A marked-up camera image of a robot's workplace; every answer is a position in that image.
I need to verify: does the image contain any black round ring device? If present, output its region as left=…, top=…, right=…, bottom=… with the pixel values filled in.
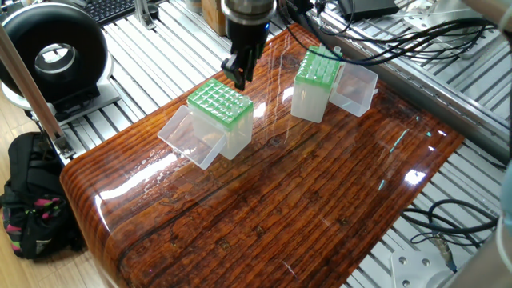
left=0, top=4, right=113, bottom=121

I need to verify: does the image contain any brown wooden pole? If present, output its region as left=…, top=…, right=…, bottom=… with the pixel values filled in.
left=0, top=28, right=73, bottom=157

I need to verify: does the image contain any silver metal bracket post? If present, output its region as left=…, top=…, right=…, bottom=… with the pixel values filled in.
left=134, top=0, right=161, bottom=31

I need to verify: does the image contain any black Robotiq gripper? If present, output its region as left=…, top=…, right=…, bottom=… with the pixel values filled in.
left=221, top=16, right=271, bottom=92

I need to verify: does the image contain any black gripper cable bundle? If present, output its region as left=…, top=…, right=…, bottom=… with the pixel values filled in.
left=276, top=0, right=501, bottom=66

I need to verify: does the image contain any clear pipette box green rack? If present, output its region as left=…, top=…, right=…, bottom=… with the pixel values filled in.
left=158, top=78, right=255, bottom=170
left=290, top=44, right=381, bottom=123

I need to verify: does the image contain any cardboard box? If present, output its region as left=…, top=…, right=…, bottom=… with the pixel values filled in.
left=200, top=0, right=229, bottom=34

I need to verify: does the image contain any black backpack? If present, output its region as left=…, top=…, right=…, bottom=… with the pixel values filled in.
left=0, top=132, right=85, bottom=261

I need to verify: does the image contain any white perforated base plate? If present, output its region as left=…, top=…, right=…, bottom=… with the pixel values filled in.
left=390, top=248, right=473, bottom=288

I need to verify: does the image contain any black loose cable with plug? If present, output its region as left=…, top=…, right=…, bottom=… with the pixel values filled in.
left=400, top=200, right=501, bottom=269

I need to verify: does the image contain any black keyboard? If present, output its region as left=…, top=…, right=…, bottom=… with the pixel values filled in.
left=80, top=0, right=137, bottom=23

